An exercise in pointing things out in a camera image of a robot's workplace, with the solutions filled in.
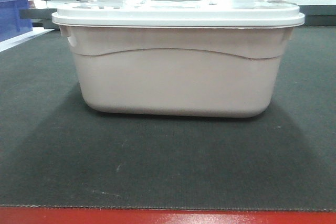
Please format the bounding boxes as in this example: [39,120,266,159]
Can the blue crate at left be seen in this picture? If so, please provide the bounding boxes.
[1,0,33,42]

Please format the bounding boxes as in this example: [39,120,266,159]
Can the dark grey table mat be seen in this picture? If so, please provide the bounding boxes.
[1,26,335,211]

